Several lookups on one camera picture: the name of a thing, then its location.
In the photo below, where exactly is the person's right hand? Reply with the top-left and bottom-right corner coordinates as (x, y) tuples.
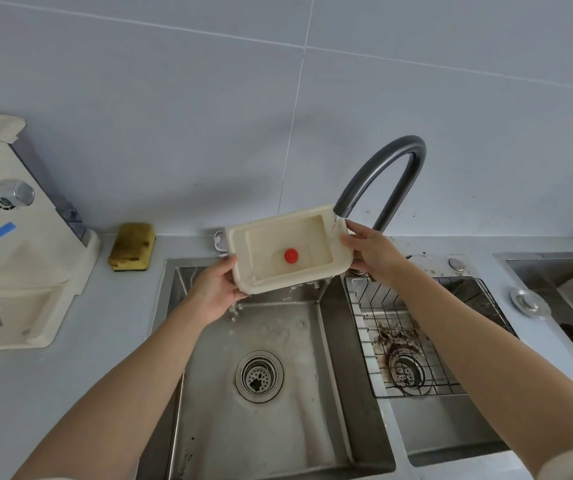
(341, 220), (410, 286)

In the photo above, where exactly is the cream plastic drip tray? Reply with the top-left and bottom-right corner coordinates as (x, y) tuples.
(224, 205), (359, 296)

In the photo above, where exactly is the wire sink rack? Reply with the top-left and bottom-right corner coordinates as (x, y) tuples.
(344, 275), (518, 399)

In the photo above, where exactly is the person's right forearm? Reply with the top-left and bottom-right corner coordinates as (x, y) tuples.
(371, 261), (573, 480)

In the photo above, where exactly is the cream water dispenser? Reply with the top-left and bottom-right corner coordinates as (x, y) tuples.
(0, 111), (103, 351)

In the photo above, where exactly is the round metal sink plug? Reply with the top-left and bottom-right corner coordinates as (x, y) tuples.
(510, 288), (552, 320)

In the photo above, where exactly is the round sink drain strainer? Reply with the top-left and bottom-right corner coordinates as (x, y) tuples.
(234, 350), (284, 404)

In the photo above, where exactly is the stainless steel double sink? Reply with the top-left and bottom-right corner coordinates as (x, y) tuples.
(135, 258), (519, 480)

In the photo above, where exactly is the yellow dish sponge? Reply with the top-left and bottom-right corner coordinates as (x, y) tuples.
(107, 223), (156, 273)

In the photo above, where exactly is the person's left hand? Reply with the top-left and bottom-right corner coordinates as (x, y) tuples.
(184, 255), (250, 327)

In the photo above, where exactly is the chrome dispenser knob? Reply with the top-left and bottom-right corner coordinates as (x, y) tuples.
(0, 179), (35, 211)

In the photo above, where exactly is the grey curved sink faucet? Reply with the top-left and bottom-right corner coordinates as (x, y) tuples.
(334, 135), (427, 275)

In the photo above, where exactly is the dirty sink drain strainer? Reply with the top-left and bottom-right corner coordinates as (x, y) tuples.
(388, 349), (426, 395)

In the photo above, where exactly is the person's left forearm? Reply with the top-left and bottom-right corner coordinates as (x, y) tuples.
(10, 295), (208, 480)

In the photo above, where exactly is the stainless steel side sink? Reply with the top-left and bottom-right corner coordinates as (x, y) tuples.
(493, 252), (573, 381)

